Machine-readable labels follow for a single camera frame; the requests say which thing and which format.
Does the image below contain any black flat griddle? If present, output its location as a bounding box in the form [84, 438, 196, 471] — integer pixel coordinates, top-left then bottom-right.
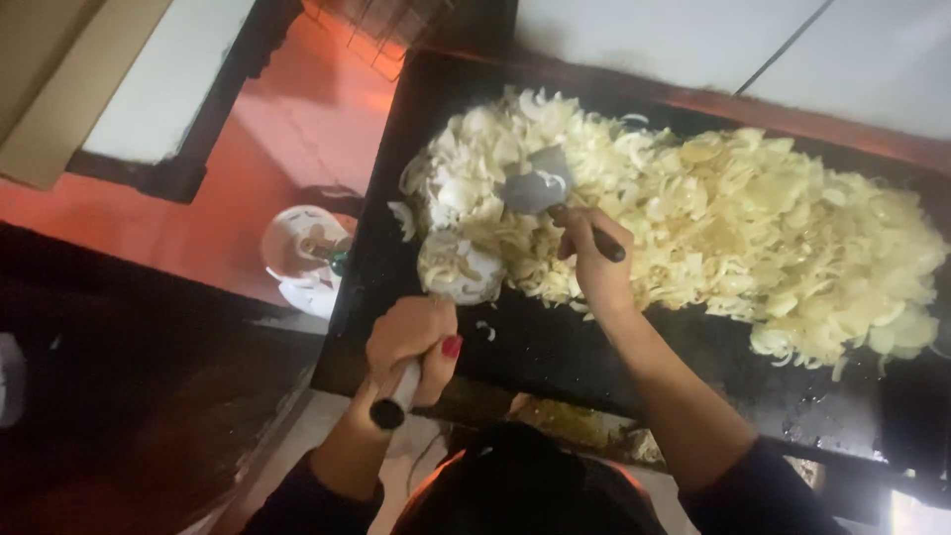
[311, 51, 951, 491]

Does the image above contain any white object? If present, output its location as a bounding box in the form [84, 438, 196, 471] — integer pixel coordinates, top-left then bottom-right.
[0, 332, 28, 429]

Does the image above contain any metal spatula with dark handle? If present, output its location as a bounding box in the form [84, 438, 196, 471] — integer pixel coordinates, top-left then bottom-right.
[500, 144, 628, 264]

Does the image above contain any heap of sliced onions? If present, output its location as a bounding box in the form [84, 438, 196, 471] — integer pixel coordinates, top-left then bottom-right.
[399, 85, 951, 381]

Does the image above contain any white gas cylinder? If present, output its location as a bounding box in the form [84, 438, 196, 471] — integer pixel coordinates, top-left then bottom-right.
[259, 204, 359, 322]

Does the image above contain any loose onion slice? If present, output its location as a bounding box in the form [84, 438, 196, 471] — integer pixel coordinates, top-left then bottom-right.
[387, 201, 417, 243]

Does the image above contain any person's dark long-sleeved top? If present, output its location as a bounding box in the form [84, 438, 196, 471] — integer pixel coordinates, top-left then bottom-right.
[238, 437, 849, 535]

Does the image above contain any person's right hand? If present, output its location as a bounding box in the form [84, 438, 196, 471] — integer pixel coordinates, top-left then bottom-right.
[553, 206, 638, 317]

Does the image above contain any metal spatula with pale handle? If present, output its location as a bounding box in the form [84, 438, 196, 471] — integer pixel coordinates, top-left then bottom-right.
[369, 229, 508, 432]

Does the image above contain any person's left hand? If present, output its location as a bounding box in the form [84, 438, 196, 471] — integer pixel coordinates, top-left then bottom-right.
[364, 296, 465, 410]

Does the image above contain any brown cardboard box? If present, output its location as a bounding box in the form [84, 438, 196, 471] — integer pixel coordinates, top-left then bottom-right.
[0, 0, 176, 191]

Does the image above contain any greasy metal drip trough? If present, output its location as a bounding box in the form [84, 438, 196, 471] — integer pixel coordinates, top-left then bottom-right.
[509, 392, 670, 471]

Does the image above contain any black-framed white panel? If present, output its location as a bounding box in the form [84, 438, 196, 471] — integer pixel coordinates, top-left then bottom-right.
[65, 0, 306, 205]

